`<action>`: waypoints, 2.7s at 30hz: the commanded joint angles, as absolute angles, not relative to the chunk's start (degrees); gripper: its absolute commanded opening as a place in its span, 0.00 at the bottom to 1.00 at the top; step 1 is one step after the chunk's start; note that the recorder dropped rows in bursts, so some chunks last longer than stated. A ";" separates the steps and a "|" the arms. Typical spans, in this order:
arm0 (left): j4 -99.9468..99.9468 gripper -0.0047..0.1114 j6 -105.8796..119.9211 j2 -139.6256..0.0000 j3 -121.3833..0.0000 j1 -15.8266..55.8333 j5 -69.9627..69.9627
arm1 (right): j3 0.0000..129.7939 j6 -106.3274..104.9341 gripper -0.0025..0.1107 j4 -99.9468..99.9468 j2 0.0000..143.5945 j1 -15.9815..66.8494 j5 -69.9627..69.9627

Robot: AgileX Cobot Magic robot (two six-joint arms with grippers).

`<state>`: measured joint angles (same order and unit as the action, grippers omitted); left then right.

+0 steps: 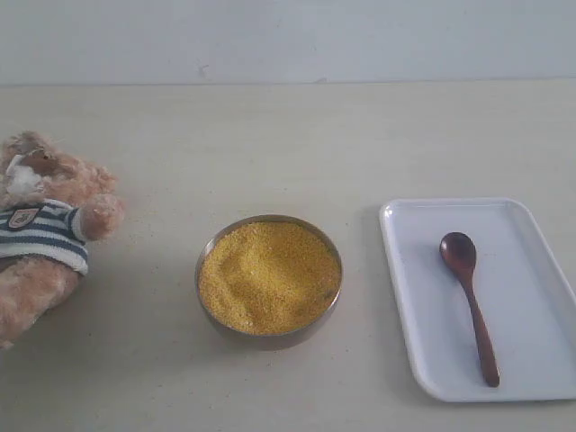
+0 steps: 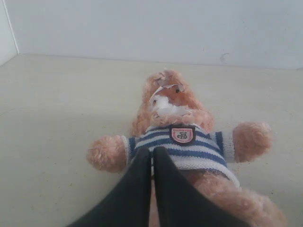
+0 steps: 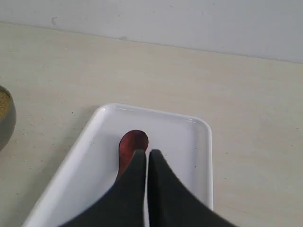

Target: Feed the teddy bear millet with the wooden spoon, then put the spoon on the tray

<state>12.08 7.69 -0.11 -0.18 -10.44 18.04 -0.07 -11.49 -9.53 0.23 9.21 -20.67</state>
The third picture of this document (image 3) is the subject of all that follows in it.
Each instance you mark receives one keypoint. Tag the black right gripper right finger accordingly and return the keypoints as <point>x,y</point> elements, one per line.
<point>170,203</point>

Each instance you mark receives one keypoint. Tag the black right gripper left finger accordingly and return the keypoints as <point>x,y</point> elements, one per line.
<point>122,204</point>

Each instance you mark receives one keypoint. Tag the white rectangular tray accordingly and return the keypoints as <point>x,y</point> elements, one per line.
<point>90,168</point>

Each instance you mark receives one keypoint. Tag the dark red wooden spoon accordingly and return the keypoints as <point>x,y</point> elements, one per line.
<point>129,143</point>

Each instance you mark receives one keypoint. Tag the metal bowl of yellow millet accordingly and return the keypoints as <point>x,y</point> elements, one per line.
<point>8,116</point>

